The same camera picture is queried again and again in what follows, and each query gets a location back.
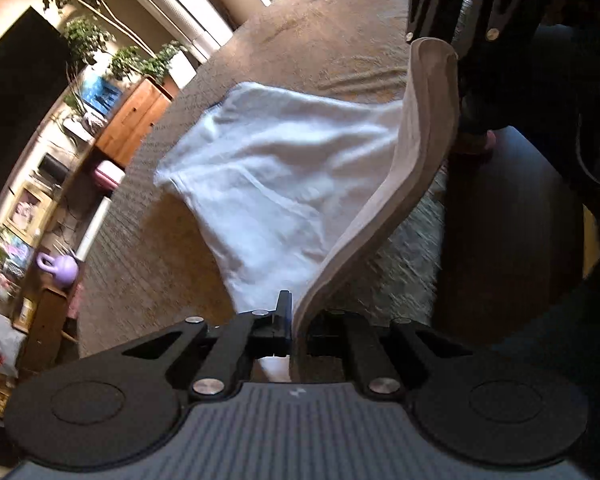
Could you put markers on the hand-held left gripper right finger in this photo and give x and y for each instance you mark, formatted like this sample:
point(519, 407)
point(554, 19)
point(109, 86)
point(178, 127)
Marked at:
point(352, 345)

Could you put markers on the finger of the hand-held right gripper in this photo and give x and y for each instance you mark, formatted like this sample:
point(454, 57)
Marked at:
point(432, 5)
point(497, 5)

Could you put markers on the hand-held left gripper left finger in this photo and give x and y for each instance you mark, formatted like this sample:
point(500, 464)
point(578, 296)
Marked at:
point(283, 312)

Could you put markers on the white shirt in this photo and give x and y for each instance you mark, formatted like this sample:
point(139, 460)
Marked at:
point(280, 170)

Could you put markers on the person's dark trouser leg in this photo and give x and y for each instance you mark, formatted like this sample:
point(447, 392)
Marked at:
point(510, 90)

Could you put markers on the lace-covered round table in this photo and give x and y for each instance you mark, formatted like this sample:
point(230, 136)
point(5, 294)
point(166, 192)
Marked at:
point(330, 35)

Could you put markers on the white flat box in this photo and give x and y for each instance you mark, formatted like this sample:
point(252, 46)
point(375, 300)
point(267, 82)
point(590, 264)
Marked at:
point(94, 230)

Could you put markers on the pink case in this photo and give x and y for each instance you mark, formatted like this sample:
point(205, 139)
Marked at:
point(108, 175)

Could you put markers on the purple kettlebell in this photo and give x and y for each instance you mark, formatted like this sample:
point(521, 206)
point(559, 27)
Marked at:
point(59, 269)

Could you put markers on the wooden TV cabinet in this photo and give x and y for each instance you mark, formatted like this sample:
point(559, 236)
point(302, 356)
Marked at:
point(130, 120)

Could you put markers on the cream curtain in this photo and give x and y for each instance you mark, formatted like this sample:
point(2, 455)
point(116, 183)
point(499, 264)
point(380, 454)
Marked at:
point(180, 0)

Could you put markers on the yellow sofa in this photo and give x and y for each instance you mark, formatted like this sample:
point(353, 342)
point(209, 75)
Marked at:
point(591, 242)

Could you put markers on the small yellow bottle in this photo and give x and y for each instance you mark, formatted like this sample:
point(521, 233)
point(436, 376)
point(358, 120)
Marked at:
point(26, 311)

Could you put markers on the white plant pot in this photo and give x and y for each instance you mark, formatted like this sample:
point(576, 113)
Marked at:
point(183, 68)

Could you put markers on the black speaker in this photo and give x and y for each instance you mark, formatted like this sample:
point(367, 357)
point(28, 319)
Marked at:
point(53, 168)

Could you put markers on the colourful printed box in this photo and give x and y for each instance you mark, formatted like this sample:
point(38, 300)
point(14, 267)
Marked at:
point(16, 255)

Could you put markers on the small white planter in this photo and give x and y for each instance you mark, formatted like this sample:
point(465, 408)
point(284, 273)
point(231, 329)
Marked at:
point(80, 126)

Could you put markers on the black television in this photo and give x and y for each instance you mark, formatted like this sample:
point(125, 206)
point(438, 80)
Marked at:
point(15, 110)

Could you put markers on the tall leafy plant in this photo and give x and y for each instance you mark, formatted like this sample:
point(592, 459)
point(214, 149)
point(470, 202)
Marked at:
point(85, 40)

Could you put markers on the wooden photo frame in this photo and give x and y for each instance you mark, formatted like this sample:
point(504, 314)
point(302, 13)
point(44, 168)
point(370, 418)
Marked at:
point(30, 206)

